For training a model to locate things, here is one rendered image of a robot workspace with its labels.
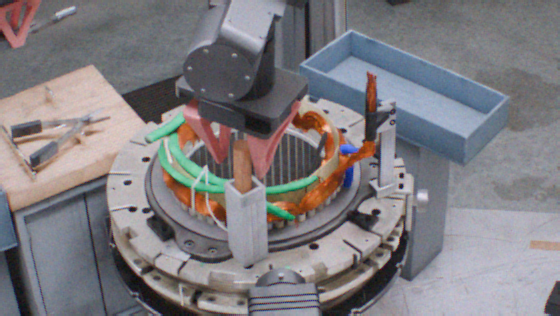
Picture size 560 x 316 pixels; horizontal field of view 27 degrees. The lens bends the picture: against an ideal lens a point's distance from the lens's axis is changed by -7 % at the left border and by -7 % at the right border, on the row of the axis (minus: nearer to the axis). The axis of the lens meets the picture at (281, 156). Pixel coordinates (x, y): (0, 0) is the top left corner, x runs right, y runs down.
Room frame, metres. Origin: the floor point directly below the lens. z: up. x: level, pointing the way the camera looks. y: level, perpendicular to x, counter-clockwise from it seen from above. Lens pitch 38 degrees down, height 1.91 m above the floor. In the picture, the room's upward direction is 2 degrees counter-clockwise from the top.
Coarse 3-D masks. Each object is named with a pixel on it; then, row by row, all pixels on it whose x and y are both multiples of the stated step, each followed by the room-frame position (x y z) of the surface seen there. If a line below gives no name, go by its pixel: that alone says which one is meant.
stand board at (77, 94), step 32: (32, 96) 1.23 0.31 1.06; (64, 96) 1.22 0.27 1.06; (96, 96) 1.22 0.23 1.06; (64, 128) 1.16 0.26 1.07; (96, 128) 1.15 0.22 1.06; (128, 128) 1.15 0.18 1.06; (0, 160) 1.10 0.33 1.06; (64, 160) 1.09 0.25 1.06; (96, 160) 1.09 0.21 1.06; (32, 192) 1.04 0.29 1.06
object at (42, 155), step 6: (48, 144) 1.08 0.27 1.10; (54, 144) 1.09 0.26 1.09; (42, 150) 1.07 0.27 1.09; (48, 150) 1.08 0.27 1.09; (54, 150) 1.08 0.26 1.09; (30, 156) 1.06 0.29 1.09; (36, 156) 1.06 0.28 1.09; (42, 156) 1.07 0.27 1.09; (48, 156) 1.08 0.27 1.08; (30, 162) 1.06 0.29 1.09; (36, 162) 1.06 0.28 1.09; (42, 162) 1.07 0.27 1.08
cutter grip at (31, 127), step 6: (36, 120) 1.13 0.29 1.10; (12, 126) 1.12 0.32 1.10; (18, 126) 1.12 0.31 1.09; (24, 126) 1.12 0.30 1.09; (30, 126) 1.12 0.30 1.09; (36, 126) 1.13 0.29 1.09; (12, 132) 1.12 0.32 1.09; (18, 132) 1.12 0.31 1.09; (24, 132) 1.12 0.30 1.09; (30, 132) 1.12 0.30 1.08; (36, 132) 1.13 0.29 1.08; (12, 138) 1.12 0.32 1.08
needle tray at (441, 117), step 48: (336, 48) 1.32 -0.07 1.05; (384, 48) 1.31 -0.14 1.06; (336, 96) 1.23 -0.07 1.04; (384, 96) 1.26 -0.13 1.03; (432, 96) 1.25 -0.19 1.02; (480, 96) 1.22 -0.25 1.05; (432, 144) 1.14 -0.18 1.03; (480, 144) 1.14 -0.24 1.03; (432, 192) 1.20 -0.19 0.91; (432, 240) 1.21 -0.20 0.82
